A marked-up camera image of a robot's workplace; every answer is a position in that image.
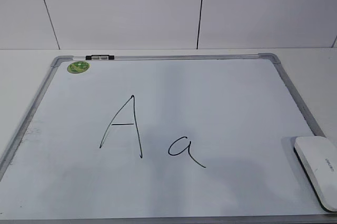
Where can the white board eraser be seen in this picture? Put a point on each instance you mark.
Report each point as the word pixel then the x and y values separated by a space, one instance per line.
pixel 318 157

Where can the round green magnet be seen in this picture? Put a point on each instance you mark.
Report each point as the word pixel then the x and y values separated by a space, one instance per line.
pixel 78 67

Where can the black marker clip on frame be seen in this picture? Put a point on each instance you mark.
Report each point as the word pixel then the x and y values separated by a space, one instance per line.
pixel 99 57

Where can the white board with grey frame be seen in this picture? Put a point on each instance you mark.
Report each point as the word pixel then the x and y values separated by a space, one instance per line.
pixel 170 139

